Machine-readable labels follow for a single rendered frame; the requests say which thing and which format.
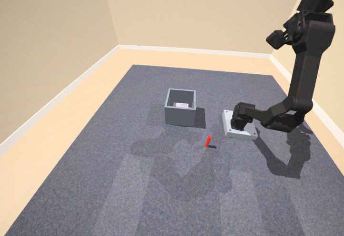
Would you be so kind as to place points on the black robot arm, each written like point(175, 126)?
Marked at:
point(309, 34)

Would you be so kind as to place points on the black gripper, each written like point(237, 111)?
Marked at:
point(277, 38)

